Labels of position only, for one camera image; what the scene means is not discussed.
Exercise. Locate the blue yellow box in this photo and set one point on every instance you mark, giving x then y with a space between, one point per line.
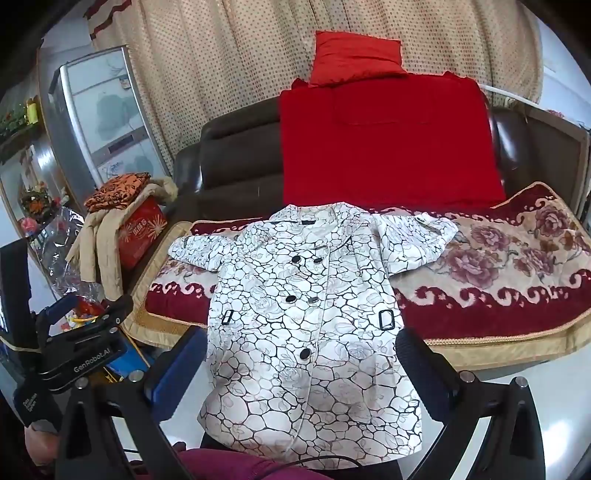
134 360

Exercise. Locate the display cabinet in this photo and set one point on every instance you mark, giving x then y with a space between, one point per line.
14 175

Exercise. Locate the artificial flower bouquet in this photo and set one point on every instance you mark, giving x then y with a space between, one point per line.
39 201

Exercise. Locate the red pillow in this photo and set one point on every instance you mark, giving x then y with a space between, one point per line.
355 57

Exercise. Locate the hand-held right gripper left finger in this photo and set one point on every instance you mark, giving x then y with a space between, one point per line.
178 369

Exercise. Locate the red gift box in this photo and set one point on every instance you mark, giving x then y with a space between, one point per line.
138 230

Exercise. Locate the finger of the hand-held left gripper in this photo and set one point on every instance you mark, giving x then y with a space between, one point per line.
108 311

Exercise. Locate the maroon floral sofa mat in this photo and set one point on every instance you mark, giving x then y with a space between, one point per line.
498 286

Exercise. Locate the red cloth sofa cover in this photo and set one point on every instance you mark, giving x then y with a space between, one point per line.
392 147

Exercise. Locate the beige dotted curtain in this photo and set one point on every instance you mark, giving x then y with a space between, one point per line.
221 60

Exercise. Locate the green potted plant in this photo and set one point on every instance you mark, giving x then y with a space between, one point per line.
11 122

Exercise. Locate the silver refrigerator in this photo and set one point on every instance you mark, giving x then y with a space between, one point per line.
111 115

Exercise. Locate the person's left hand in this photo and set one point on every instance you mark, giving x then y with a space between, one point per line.
41 443

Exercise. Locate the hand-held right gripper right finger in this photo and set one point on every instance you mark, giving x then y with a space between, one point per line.
415 364

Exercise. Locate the clear plastic wrap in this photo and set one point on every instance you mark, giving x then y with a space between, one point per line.
60 240

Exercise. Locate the white black-patterned coat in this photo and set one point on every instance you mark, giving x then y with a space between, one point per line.
300 346

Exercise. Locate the person's maroon pants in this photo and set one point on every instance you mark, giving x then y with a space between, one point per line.
221 466

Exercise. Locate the brown leather sofa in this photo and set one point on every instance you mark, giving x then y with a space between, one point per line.
235 157

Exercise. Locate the beige jacket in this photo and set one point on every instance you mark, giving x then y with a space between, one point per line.
104 244

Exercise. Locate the orange black patterned cloth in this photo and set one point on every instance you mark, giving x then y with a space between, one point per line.
117 189

